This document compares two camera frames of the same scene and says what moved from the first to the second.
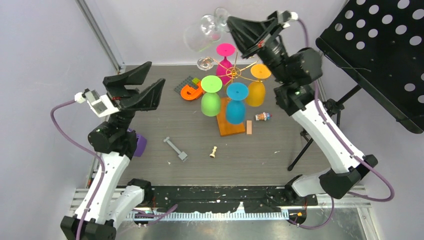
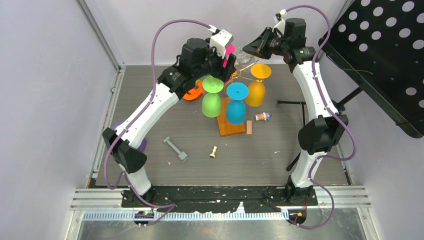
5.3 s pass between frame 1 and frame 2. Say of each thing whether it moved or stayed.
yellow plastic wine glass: stayed
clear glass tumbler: moved
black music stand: stayed
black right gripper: moved
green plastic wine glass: stayed
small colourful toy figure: stayed
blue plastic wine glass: stayed
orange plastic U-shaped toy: stayed
